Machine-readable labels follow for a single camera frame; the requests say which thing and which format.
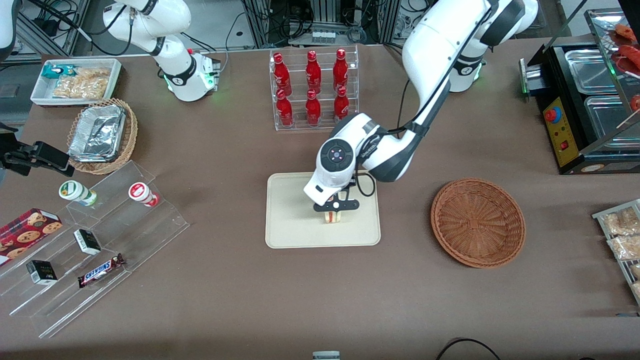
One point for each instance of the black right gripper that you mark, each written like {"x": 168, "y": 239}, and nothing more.
{"x": 21, "y": 158}

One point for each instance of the triangular sandwich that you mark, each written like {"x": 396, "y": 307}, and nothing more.
{"x": 334, "y": 217}

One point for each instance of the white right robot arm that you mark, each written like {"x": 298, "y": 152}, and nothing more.
{"x": 175, "y": 70}

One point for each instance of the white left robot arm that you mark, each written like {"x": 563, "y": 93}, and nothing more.
{"x": 435, "y": 40}

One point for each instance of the beige plastic tray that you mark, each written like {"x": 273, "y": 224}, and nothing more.
{"x": 290, "y": 220}

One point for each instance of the white rectangular snack tray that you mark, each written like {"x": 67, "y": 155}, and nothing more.
{"x": 40, "y": 95}

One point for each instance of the light wicker basket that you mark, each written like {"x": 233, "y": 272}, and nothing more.
{"x": 131, "y": 135}

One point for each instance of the brown wicker basket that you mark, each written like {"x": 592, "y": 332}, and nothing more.
{"x": 477, "y": 222}

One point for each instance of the tray of snack bags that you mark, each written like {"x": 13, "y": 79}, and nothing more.
{"x": 600, "y": 215}

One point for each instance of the green lid yogurt cup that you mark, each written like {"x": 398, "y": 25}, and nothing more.
{"x": 72, "y": 190}

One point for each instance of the stack of foil trays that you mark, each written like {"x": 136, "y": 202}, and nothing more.
{"x": 97, "y": 132}

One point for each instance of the red cookie box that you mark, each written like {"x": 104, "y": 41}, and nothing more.
{"x": 27, "y": 232}

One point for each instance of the small black white box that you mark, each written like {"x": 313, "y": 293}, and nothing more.
{"x": 87, "y": 241}

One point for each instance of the clear bag of chips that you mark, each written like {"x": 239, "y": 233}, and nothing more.
{"x": 82, "y": 85}

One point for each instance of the red lid yogurt cup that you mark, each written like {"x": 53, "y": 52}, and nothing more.
{"x": 139, "y": 192}

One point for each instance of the clear acrylic bottle rack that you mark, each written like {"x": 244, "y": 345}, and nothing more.
{"x": 327, "y": 125}

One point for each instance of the green snack packet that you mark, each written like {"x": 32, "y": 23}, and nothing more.
{"x": 52, "y": 71}

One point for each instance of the red drink bottle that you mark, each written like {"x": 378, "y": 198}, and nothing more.
{"x": 281, "y": 75}
{"x": 313, "y": 74}
{"x": 313, "y": 110}
{"x": 340, "y": 72}
{"x": 285, "y": 111}
{"x": 341, "y": 105}

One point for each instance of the snickers chocolate bar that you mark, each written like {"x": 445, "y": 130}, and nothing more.
{"x": 100, "y": 270}

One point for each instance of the clear acrylic stepped shelf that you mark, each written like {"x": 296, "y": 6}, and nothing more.
{"x": 150, "y": 235}

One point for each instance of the grey device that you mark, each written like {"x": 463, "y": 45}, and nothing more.
{"x": 326, "y": 355}

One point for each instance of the white power strip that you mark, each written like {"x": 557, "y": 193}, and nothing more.
{"x": 322, "y": 36}

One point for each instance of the black food warmer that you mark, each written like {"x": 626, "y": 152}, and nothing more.
{"x": 562, "y": 135}

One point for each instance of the clear bag of snacks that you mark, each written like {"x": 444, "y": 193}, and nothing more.
{"x": 636, "y": 290}
{"x": 635, "y": 271}
{"x": 620, "y": 222}
{"x": 625, "y": 247}

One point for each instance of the steel warmer pan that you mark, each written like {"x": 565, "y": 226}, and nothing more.
{"x": 590, "y": 70}
{"x": 607, "y": 122}

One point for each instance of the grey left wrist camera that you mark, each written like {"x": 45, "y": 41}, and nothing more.
{"x": 337, "y": 205}

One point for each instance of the aluminium frame structure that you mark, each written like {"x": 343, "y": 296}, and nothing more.
{"x": 257, "y": 25}

